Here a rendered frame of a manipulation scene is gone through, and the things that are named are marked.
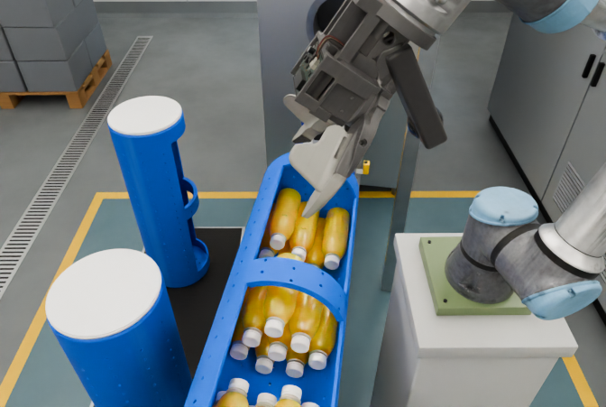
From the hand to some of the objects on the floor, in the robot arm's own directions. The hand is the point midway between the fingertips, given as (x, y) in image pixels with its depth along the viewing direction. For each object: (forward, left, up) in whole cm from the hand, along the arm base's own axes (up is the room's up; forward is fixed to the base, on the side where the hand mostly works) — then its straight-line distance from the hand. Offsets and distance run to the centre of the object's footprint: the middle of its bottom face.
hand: (303, 179), depth 54 cm
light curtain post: (-55, -106, -173) cm, 210 cm away
